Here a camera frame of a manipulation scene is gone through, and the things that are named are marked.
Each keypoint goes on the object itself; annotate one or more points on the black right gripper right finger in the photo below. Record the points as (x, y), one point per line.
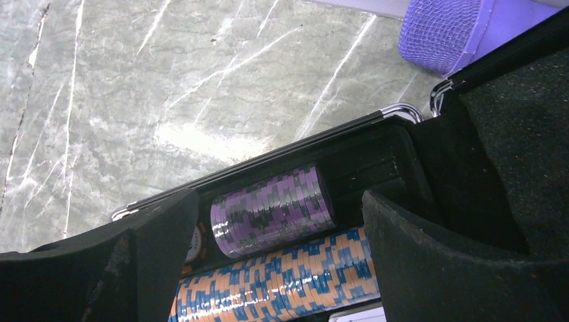
(426, 272)

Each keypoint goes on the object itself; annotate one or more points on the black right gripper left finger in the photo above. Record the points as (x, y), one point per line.
(127, 270)

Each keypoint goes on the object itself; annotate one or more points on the purple poker chip stack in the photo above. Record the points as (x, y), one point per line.
(274, 211)

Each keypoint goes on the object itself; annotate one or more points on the black poker chip case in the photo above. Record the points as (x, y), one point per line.
(490, 165)

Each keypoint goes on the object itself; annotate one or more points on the playing cards deck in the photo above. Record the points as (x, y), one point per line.
(360, 315)

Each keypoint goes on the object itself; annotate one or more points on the blue orange ten chip stack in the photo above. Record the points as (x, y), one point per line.
(321, 275)

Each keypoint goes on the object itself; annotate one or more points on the purple object behind case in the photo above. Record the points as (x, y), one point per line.
(445, 36)

